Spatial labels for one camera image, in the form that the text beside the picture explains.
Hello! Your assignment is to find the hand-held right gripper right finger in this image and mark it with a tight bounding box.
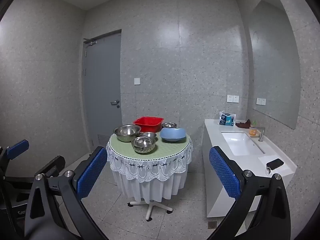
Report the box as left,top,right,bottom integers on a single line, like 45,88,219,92
207,146,292,240

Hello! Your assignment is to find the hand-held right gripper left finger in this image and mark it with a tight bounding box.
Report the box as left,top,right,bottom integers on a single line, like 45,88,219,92
24,146,108,240

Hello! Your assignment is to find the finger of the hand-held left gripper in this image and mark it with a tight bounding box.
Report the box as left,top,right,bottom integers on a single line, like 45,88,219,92
34,155,66,178
0,139,30,178

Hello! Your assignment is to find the large stainless steel bowl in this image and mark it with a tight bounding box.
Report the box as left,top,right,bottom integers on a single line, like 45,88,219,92
113,124,142,142

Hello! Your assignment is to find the fluted stainless steel bowl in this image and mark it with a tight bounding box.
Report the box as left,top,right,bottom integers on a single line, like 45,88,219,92
131,137,156,154

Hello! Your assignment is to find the blue plastic bowl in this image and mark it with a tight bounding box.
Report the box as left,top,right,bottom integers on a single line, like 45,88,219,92
160,127,186,143

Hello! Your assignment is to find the red plastic basin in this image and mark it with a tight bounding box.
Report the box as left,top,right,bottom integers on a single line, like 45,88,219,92
133,116,164,133

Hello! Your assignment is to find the white vanity counter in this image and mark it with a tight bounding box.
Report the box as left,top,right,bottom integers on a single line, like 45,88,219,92
202,119,298,218

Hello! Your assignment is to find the white sink basin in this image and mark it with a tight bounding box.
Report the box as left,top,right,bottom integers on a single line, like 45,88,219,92
222,132,266,156

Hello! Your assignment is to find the black key pouch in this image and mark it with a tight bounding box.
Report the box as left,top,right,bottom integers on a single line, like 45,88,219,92
266,158,285,169

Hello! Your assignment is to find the brown cloth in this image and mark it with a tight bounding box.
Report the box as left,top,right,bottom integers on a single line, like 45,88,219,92
235,119,251,129

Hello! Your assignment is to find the metal faucet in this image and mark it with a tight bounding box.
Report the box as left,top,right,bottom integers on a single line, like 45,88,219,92
254,127,266,142

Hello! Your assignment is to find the blue tissue pack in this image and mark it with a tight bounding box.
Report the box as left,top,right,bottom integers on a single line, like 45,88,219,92
218,110,236,127

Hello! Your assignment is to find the round table with green cloth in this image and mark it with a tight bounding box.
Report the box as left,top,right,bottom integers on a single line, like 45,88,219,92
109,127,191,159

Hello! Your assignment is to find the white table base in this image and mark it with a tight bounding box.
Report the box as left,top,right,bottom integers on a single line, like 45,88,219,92
127,199,173,222

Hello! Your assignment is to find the grey door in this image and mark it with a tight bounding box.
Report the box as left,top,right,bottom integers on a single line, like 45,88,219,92
82,29,123,153

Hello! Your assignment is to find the wall mirror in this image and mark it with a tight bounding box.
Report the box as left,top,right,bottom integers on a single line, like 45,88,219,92
249,0,302,130

